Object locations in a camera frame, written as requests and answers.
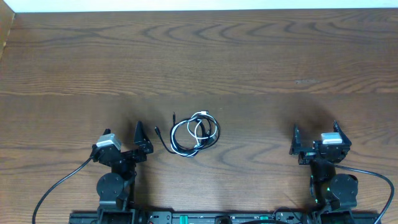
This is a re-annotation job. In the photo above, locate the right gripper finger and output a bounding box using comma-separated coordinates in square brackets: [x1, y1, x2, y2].
[333, 120, 346, 139]
[292, 124, 302, 149]

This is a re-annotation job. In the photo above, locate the black usb cable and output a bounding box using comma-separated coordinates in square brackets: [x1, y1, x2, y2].
[154, 112, 221, 158]

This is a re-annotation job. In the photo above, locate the white usb cable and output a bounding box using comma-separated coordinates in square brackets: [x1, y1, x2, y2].
[171, 110, 218, 156]

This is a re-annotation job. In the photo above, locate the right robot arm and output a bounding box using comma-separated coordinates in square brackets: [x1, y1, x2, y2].
[289, 121, 358, 223]

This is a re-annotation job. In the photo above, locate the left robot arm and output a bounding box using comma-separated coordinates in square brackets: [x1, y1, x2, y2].
[90, 121, 154, 223]

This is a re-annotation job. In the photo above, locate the cardboard panel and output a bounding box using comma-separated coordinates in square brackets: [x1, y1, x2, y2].
[0, 0, 15, 57]

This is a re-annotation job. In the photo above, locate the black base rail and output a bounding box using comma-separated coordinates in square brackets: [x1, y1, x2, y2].
[68, 210, 380, 224]

